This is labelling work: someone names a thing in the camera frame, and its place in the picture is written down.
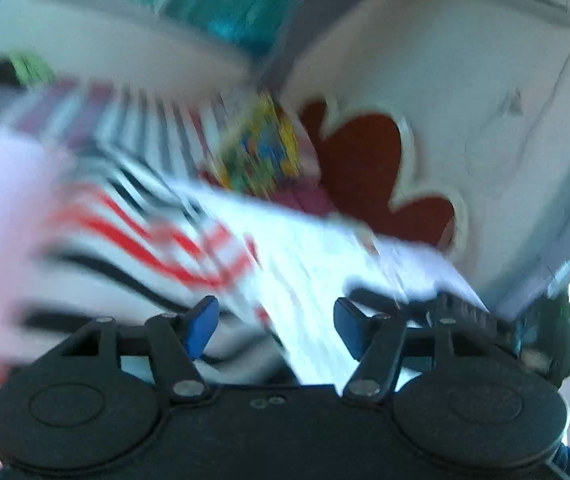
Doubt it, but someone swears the white printed cloth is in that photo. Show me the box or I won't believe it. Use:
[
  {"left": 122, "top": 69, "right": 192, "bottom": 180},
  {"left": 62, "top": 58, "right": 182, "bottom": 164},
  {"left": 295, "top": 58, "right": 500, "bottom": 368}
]
[{"left": 165, "top": 180, "right": 490, "bottom": 396}]

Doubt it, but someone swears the magenta cloth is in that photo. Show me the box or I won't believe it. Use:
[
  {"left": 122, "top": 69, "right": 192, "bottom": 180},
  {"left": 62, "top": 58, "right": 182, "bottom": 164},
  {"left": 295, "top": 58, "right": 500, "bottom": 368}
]
[{"left": 280, "top": 182, "right": 338, "bottom": 218}]

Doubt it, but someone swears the colourful printed pillow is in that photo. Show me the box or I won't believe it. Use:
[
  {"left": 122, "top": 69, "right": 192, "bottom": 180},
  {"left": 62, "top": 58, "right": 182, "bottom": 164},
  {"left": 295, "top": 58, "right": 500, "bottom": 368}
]
[{"left": 215, "top": 91, "right": 302, "bottom": 193}]

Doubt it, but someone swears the red scalloped headboard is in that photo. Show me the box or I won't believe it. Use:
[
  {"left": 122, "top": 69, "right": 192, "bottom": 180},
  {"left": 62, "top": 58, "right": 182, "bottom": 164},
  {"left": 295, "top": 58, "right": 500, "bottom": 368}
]
[{"left": 297, "top": 97, "right": 468, "bottom": 261}]

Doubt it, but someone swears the dark cloth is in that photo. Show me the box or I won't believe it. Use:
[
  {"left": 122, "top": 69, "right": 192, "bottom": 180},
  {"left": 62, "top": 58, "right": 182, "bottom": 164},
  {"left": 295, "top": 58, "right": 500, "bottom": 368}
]
[{"left": 0, "top": 57, "right": 20, "bottom": 86}]

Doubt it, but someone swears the red white striped garment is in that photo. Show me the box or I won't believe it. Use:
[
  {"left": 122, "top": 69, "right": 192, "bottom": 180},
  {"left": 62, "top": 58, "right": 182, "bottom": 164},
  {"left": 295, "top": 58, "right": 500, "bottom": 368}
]
[{"left": 50, "top": 185, "right": 260, "bottom": 291}]

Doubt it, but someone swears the grey curtain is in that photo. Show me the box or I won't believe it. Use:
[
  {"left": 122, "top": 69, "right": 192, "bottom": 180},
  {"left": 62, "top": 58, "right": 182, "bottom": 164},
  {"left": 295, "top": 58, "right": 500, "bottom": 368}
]
[{"left": 260, "top": 0, "right": 406, "bottom": 96}]

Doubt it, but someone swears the pink bed sheet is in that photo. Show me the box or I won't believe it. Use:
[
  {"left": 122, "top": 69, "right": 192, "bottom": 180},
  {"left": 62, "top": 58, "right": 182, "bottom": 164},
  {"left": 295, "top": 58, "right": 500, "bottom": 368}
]
[{"left": 0, "top": 125, "right": 76, "bottom": 361}]

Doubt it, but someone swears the green cloth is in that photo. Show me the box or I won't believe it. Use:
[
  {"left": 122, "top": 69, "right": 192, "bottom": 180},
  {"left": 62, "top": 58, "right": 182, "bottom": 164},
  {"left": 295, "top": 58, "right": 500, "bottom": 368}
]
[{"left": 10, "top": 50, "right": 56, "bottom": 86}]

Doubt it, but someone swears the thin black striped garment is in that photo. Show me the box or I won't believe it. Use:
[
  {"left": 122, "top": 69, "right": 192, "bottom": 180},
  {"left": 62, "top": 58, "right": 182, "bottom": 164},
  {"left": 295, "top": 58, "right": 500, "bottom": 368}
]
[{"left": 77, "top": 152, "right": 210, "bottom": 221}]

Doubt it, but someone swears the pink white striped blanket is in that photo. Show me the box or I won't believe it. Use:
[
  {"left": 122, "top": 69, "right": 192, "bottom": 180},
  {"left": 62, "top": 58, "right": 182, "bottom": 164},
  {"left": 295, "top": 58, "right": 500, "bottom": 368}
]
[{"left": 0, "top": 77, "right": 246, "bottom": 186}]

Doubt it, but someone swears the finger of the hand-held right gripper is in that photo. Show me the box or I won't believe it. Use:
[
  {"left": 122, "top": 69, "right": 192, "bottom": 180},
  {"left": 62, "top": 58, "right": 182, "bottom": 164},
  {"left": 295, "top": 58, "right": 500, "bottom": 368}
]
[{"left": 349, "top": 286, "right": 513, "bottom": 337}]

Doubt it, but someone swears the wide black striped cloth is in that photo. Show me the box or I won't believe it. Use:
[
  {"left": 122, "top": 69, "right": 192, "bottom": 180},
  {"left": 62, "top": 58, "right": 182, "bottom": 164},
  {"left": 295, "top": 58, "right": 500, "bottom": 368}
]
[{"left": 15, "top": 247, "right": 296, "bottom": 386}]

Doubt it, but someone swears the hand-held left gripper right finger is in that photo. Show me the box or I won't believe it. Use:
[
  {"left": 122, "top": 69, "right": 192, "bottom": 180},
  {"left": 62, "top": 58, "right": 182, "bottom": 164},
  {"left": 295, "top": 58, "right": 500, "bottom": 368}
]
[{"left": 334, "top": 297, "right": 510, "bottom": 403}]

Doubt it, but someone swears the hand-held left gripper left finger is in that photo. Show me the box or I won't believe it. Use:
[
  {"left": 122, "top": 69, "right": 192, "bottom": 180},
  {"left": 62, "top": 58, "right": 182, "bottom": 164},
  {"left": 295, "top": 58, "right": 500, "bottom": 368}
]
[{"left": 58, "top": 295, "right": 220, "bottom": 403}]

